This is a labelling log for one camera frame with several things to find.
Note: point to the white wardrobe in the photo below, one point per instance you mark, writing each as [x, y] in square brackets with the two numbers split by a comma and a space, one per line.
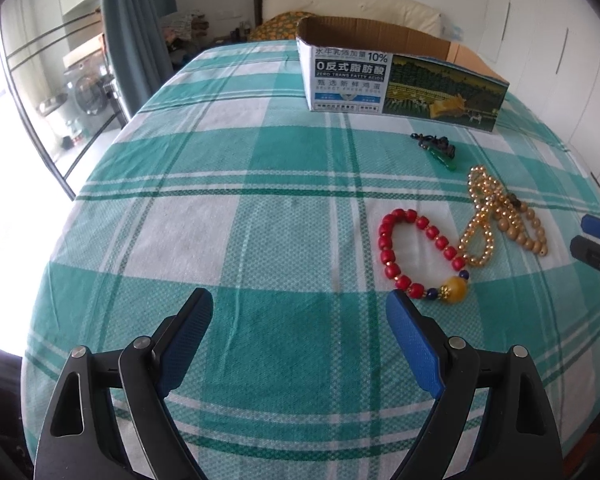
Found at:
[555, 35]

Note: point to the sliding glass door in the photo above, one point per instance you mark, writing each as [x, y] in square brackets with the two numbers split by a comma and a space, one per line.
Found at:
[30, 85]

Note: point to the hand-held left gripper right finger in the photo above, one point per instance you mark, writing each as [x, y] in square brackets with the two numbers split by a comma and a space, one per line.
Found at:
[415, 345]

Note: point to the pile of clothes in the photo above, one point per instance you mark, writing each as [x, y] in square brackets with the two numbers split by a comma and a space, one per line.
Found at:
[180, 25]

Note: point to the wall outlet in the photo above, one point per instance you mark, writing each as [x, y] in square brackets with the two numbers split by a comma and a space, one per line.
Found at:
[456, 31]

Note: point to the cream pillow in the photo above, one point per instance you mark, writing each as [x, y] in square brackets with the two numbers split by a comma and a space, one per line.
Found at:
[380, 7]

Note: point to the orange patterned pillow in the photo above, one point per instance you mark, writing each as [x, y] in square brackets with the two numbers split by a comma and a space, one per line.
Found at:
[275, 27]

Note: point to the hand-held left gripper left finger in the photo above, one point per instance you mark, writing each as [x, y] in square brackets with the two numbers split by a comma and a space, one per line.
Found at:
[187, 340]

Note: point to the blue curtain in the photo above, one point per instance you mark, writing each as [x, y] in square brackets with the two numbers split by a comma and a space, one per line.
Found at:
[130, 35]

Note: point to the printed cardboard box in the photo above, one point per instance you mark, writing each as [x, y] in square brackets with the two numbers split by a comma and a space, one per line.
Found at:
[350, 85]

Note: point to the grey washing machine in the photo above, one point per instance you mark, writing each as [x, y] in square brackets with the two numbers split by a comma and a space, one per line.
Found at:
[87, 92]

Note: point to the teal plaid tablecloth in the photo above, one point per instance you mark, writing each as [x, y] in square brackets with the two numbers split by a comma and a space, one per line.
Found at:
[230, 210]

